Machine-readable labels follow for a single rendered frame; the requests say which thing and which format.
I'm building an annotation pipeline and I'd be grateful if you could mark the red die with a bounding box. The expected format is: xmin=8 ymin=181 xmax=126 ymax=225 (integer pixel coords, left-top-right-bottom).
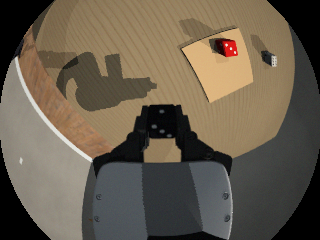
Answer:
xmin=215 ymin=39 xmax=238 ymax=57

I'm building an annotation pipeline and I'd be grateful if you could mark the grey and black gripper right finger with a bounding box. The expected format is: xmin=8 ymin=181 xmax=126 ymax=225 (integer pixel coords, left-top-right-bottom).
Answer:
xmin=175 ymin=105 xmax=232 ymax=177

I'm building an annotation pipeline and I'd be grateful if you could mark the black die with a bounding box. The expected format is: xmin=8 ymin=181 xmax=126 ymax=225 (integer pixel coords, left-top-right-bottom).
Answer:
xmin=147 ymin=104 xmax=177 ymax=139

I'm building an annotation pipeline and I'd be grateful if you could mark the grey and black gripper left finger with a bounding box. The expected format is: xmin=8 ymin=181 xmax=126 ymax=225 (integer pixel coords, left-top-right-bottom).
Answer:
xmin=93 ymin=105 xmax=150 ymax=177

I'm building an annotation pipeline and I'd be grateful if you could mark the white die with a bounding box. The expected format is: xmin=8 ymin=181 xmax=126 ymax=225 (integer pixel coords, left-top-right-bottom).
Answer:
xmin=264 ymin=52 xmax=277 ymax=67

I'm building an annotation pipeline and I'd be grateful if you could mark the tan flat mat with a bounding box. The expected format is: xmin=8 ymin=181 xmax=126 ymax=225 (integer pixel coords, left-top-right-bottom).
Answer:
xmin=181 ymin=28 xmax=253 ymax=103

